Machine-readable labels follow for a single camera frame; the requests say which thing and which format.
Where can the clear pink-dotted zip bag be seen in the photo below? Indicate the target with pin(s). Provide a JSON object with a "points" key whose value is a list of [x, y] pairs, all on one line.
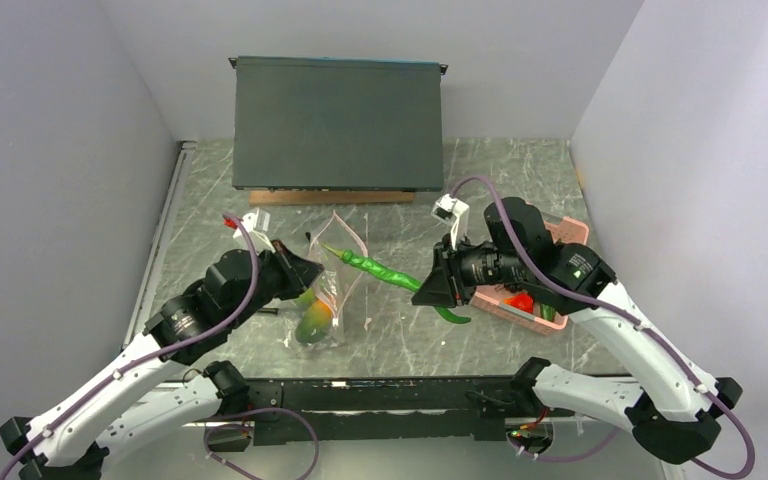
{"points": [[335, 286]]}

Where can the green cucumber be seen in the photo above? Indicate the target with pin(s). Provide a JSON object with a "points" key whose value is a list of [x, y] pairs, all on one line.
{"points": [[546, 314]]}

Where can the green apple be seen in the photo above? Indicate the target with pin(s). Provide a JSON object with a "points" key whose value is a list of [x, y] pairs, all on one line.
{"points": [[305, 300]]}

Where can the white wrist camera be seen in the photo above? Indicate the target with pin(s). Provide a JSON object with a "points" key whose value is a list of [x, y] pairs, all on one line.
{"points": [[256, 223], [453, 213]]}

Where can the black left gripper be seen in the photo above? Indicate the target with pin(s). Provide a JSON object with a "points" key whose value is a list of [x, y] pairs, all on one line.
{"points": [[306, 271]]}

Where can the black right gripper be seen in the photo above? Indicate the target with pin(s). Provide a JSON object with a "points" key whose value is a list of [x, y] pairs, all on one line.
{"points": [[446, 284]]}

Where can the wooden block under box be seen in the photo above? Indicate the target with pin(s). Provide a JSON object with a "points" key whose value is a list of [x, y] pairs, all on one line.
{"points": [[316, 197]]}

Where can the red strawberry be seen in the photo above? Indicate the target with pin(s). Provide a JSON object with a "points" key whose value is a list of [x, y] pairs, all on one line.
{"points": [[522, 302]]}

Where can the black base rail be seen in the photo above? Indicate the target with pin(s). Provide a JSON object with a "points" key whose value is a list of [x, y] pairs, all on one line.
{"points": [[281, 411]]}

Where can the pink plastic basket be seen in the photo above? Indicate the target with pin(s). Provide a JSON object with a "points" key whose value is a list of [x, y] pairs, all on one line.
{"points": [[490, 299]]}

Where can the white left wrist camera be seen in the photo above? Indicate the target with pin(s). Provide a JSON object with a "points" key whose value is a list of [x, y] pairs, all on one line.
{"points": [[256, 223]]}

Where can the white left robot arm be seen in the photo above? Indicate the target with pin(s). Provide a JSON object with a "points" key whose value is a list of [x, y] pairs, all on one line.
{"points": [[84, 434]]}

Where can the orange-green mango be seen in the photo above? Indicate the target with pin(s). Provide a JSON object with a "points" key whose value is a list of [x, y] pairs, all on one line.
{"points": [[315, 323]]}

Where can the dark grey rack box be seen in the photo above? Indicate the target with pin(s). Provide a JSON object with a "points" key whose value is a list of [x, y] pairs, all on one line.
{"points": [[304, 123]]}

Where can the long green chili pepper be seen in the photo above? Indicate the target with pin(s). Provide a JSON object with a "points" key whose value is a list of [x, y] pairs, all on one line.
{"points": [[375, 269]]}

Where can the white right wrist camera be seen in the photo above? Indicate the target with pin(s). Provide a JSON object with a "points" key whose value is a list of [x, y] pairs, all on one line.
{"points": [[453, 213]]}

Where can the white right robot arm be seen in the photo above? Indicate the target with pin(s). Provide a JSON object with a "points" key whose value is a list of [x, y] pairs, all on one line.
{"points": [[671, 406]]}

